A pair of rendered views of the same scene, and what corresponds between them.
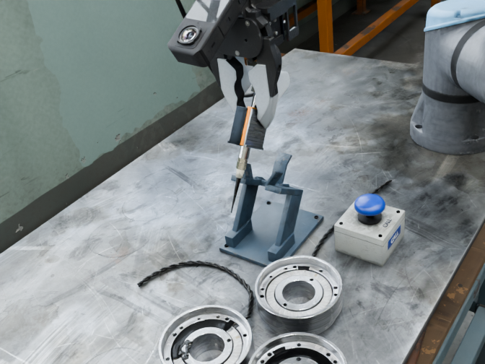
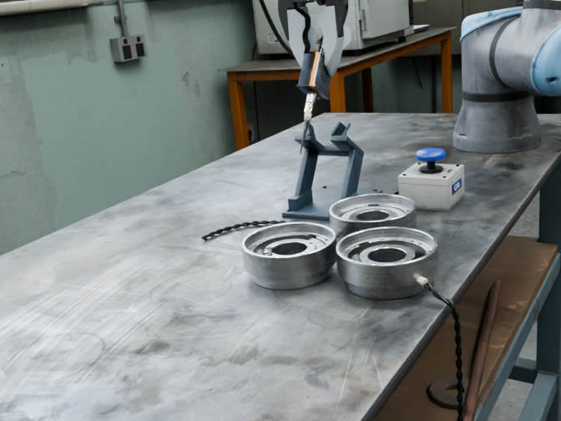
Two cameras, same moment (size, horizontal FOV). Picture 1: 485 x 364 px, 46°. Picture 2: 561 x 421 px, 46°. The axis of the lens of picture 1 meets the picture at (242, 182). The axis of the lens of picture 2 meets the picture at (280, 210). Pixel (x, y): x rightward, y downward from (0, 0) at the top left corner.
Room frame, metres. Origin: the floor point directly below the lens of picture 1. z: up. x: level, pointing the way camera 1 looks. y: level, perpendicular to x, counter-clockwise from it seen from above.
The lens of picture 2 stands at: (-0.25, 0.16, 1.10)
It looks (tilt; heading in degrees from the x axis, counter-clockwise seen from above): 18 degrees down; 353
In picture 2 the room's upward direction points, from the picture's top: 6 degrees counter-clockwise
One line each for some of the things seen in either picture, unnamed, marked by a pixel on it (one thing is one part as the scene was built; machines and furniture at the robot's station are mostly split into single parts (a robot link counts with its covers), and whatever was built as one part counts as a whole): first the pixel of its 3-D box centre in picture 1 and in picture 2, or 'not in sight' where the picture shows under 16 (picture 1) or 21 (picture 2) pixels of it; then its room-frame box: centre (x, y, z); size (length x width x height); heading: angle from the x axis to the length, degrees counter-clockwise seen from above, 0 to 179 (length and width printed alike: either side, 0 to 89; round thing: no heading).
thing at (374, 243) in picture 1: (372, 227); (433, 183); (0.59, -0.16, 0.82); 0.08 x 0.07 x 0.05; 139
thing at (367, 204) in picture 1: (369, 214); (431, 166); (0.59, -0.16, 0.85); 0.04 x 0.04 x 0.05
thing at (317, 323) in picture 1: (299, 297); (372, 222); (0.49, -0.05, 0.82); 0.10 x 0.10 x 0.04
